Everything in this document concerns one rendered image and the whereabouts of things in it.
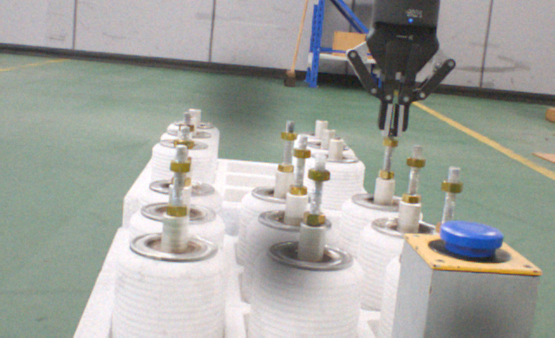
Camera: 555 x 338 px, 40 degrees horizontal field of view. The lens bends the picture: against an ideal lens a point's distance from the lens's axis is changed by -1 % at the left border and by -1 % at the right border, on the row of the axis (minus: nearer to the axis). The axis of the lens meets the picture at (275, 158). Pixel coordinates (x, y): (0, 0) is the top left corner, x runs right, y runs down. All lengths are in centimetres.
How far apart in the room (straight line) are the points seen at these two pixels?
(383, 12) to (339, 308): 36
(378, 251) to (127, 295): 26
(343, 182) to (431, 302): 70
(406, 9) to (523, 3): 634
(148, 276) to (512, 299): 29
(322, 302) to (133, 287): 15
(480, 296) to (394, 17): 45
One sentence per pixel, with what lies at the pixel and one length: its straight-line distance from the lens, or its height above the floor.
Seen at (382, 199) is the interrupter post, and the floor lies 26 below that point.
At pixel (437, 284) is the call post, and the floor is 30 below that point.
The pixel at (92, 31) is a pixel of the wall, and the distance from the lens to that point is 700.
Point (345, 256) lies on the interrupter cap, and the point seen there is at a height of 25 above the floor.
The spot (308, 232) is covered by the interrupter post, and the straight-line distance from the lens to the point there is 66.
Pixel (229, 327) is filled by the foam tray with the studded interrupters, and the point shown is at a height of 18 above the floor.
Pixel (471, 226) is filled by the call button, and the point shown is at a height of 33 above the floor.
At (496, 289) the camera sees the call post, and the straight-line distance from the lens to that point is 50.
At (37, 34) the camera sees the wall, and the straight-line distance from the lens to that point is 712.
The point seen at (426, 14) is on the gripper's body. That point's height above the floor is 47.
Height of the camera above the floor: 45
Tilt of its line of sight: 10 degrees down
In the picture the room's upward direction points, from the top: 5 degrees clockwise
